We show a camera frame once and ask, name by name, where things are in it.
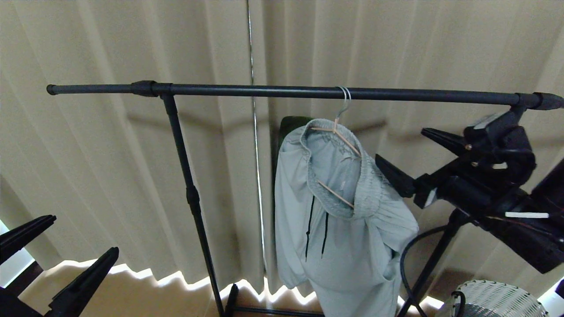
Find green printed shirt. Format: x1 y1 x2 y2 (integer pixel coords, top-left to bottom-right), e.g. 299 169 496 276
278 116 314 146

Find black clothes rack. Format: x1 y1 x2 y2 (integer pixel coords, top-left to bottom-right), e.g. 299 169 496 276
46 80 564 317

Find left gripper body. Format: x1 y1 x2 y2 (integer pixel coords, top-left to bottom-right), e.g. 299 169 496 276
0 288 42 317

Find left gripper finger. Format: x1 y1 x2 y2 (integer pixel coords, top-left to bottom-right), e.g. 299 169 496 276
44 247 119 317
0 215 57 265

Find beige curtain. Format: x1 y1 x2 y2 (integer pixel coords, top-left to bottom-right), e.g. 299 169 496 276
0 0 564 304

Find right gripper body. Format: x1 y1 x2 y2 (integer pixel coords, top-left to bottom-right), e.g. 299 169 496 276
413 156 525 217

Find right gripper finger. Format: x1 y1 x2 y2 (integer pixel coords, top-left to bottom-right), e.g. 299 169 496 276
375 154 417 199
421 128 468 157

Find pale grey garment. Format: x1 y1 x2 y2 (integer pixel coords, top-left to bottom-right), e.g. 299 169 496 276
274 118 420 317

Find white laundry basket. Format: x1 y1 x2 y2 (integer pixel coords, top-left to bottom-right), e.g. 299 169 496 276
436 280 549 317

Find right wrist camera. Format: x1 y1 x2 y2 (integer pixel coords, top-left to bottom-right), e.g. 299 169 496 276
463 112 537 188

